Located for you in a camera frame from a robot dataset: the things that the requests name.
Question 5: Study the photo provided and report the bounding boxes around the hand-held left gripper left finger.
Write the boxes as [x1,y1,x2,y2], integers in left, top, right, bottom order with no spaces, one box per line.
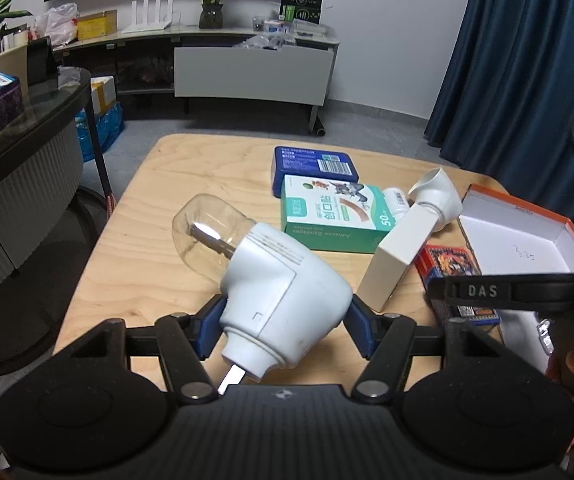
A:
[57,295,226,407]

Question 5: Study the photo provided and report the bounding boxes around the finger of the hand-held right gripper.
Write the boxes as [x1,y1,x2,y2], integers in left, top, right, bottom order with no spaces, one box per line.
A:
[427,270,574,311]

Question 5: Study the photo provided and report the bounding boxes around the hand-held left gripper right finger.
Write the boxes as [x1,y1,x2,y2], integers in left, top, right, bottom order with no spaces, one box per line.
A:
[347,294,518,406]

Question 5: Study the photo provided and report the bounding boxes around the orange white cardboard box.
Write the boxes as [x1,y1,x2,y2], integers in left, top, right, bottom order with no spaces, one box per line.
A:
[456,183,574,356]

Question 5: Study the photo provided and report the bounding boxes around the red patterned card box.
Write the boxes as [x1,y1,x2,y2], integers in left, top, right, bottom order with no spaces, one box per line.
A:
[413,244,502,328]

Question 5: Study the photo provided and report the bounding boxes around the white plug-in mosquito repellent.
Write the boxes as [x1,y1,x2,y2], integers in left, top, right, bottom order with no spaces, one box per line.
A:
[172,193,354,396]

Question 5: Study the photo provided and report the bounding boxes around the white rectangular box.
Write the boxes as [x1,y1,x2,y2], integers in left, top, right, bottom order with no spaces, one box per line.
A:
[356,204,441,313]

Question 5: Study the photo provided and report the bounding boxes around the white plastic funnel cup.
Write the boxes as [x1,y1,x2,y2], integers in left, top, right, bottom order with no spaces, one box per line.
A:
[407,166,464,234]

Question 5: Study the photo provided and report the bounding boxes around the green white bandage box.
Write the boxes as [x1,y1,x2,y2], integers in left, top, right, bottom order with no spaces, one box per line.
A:
[280,175,409,254]

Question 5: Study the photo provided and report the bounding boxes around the white pill bottle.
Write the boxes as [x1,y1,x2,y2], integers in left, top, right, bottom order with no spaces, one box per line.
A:
[381,187,414,222]

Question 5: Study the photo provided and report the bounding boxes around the blue tin box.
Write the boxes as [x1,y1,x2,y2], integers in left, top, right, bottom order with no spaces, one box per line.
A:
[272,146,361,197]

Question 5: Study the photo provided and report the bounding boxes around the black red-tipped pole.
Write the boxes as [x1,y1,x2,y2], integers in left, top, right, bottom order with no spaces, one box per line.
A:
[86,91,118,217]

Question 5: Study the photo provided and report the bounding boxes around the blue curtain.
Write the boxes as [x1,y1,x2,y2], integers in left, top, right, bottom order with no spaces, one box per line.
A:
[424,0,574,211]

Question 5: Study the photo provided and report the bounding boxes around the grey ribbed side cabinet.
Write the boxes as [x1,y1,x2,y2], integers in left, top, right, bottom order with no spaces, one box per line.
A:
[0,66,94,313]

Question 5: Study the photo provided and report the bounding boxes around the white television console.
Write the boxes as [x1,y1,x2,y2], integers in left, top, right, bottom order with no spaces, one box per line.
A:
[52,25,342,137]

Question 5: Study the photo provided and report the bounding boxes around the yellow white carton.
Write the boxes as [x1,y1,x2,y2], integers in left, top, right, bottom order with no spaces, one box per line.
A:
[89,75,118,114]

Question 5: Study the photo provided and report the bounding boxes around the clear plastic wrapper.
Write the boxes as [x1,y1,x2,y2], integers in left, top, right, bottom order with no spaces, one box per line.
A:
[232,34,299,52]

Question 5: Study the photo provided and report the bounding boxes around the black tablet stand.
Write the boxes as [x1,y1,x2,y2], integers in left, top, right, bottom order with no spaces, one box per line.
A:
[26,36,60,86]

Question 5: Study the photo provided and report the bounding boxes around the white router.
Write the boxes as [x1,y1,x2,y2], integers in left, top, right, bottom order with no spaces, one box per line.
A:
[121,0,176,35]

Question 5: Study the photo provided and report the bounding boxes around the yellow box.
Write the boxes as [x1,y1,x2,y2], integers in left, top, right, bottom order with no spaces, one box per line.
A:
[76,9,118,41]

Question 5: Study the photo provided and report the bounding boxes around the black green display boxes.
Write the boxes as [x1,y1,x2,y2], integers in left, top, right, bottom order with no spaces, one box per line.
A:
[280,0,326,24]

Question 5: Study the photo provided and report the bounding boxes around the beige cardboard box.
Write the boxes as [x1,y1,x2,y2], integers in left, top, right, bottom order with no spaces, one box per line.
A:
[0,45,30,95]

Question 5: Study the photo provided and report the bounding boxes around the white plastic bag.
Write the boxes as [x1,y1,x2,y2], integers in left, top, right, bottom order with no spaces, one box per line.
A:
[34,3,79,46]

